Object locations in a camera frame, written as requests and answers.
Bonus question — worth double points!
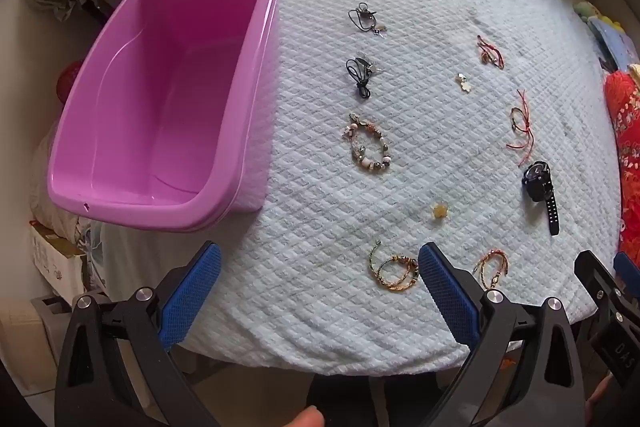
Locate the person's left hand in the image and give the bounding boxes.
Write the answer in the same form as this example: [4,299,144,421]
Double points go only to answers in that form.
[282,405,326,427]

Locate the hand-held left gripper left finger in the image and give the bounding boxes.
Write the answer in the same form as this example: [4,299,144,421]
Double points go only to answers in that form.
[54,241,236,427]

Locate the person's right hand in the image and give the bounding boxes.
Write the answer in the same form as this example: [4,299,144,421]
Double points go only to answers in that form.
[584,374,617,427]

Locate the short red string bracelet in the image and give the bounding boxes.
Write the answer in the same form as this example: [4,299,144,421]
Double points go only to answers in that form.
[476,35,506,69]

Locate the purple plastic tub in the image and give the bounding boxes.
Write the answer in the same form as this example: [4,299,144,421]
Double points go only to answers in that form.
[46,0,288,234]

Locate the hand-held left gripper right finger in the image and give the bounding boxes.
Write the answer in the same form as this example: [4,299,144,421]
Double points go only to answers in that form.
[417,242,586,427]

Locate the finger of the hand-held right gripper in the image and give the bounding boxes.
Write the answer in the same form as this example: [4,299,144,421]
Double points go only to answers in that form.
[574,249,627,324]
[614,252,640,294]

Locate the gold braided bracelet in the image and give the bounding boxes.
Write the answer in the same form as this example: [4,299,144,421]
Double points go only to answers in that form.
[368,241,421,294]

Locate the blue printed pillow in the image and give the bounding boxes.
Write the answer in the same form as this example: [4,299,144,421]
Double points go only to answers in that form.
[587,17,640,72]

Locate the cardboard box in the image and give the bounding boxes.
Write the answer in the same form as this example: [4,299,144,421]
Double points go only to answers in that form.
[27,219,93,298]

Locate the black cord necklace with pendant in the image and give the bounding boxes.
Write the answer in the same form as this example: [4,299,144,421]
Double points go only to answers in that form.
[348,3,388,38]
[345,54,386,100]

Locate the red string bracelet long ends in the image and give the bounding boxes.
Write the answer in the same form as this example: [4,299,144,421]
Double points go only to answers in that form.
[506,89,535,166]

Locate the black wristwatch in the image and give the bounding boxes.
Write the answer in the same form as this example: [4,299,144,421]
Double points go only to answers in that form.
[521,160,561,237]

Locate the light blue quilted blanket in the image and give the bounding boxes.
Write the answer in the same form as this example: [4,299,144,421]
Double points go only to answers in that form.
[100,0,626,378]

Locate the beaded charm bracelet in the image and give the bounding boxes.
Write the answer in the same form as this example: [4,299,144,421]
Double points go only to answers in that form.
[341,114,392,174]

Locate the red woven basket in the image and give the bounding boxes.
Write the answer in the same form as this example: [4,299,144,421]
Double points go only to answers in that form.
[56,59,83,105]

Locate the white plastic rack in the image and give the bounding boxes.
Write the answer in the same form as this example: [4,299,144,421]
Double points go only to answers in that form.
[30,292,81,368]

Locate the green plush toy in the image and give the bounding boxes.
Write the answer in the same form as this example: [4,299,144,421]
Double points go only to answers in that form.
[574,1,623,30]

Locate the orange cord bracelet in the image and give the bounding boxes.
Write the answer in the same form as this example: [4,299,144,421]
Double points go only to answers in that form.
[472,249,510,290]

